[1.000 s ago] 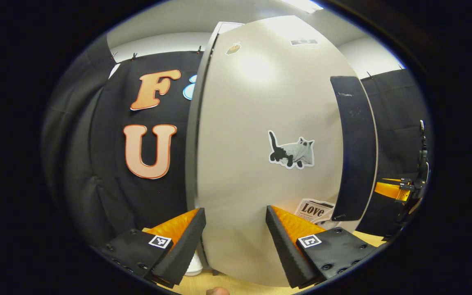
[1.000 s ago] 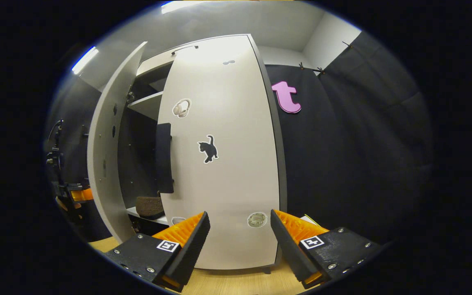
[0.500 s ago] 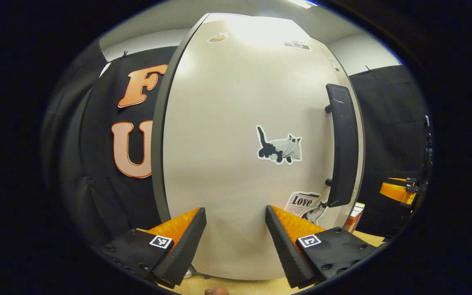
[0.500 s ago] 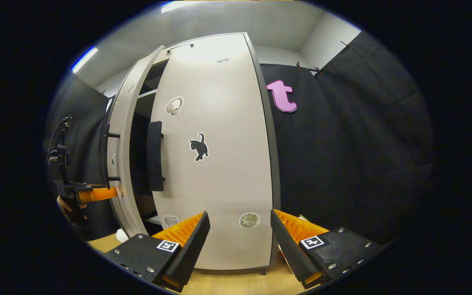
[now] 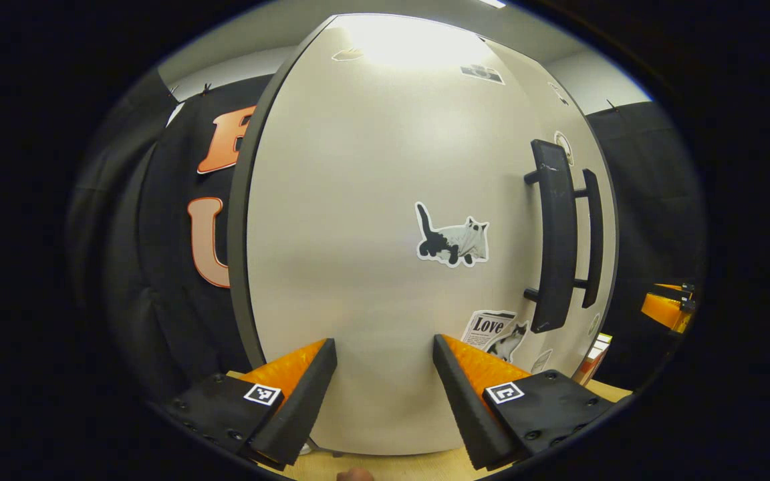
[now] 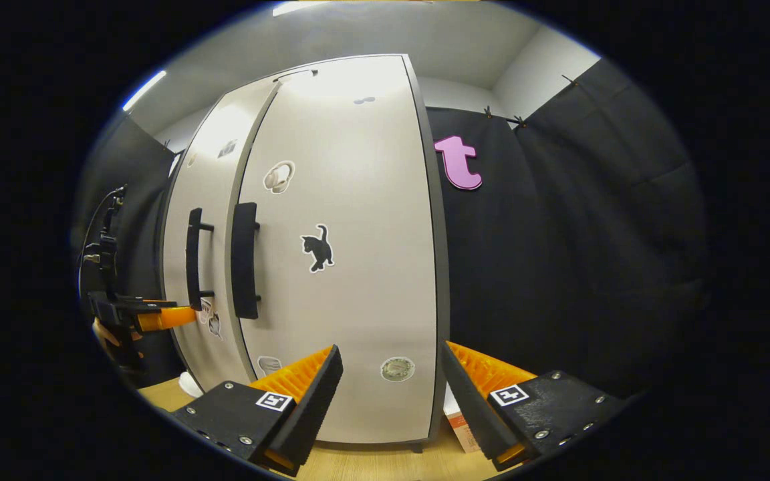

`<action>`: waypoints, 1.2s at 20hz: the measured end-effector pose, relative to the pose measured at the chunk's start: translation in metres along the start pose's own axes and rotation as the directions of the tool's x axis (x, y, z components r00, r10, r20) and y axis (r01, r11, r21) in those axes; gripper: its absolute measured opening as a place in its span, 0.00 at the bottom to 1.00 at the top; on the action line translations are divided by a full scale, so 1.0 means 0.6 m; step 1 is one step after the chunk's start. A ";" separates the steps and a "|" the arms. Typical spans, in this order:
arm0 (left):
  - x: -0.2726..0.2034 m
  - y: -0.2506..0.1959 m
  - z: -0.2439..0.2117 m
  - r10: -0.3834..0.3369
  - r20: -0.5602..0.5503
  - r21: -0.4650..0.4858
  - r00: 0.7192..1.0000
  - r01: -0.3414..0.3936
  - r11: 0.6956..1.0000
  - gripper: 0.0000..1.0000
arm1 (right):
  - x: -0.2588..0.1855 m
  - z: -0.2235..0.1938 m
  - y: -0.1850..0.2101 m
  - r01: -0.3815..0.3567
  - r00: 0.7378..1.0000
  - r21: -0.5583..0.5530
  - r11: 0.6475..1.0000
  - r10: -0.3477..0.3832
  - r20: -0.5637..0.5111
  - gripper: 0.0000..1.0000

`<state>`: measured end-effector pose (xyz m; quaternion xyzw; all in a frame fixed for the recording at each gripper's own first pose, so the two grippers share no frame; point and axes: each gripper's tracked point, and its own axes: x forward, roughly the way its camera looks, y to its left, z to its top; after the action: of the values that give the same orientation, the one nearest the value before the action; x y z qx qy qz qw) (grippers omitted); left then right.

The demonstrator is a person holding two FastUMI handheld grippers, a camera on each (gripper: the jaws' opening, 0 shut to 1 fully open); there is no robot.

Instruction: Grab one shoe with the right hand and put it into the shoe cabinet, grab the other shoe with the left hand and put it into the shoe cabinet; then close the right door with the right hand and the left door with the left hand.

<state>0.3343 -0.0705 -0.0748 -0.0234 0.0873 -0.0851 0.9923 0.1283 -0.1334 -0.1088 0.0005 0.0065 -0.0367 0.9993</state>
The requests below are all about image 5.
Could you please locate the orange white carton box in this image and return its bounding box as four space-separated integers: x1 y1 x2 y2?
572 333 613 387

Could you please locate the black right door handle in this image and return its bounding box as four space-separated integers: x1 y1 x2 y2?
572 168 605 309

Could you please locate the black door handle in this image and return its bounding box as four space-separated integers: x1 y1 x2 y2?
572 168 605 309
523 139 580 334

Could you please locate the black left door handle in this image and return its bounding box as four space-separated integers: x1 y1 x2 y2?
523 139 580 334

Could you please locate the black backdrop cloth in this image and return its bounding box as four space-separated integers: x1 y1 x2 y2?
586 100 707 391
68 70 272 402

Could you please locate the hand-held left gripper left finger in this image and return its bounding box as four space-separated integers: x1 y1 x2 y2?
161 337 338 470

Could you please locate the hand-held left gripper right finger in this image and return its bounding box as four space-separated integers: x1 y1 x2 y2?
432 334 616 470

